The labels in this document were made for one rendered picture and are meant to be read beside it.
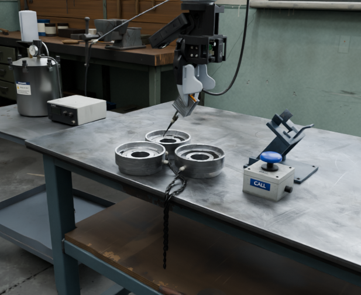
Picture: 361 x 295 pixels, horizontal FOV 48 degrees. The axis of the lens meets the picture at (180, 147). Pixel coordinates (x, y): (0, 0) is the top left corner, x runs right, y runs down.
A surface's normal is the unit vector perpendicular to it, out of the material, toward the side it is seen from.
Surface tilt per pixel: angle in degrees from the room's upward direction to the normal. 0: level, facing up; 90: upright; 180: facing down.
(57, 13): 90
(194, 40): 90
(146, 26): 90
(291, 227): 0
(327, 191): 0
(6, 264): 0
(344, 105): 90
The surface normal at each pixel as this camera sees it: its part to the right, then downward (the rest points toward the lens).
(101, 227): 0.02, -0.94
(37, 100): 0.32, 0.33
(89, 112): 0.83, 0.20
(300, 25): -0.61, 0.25
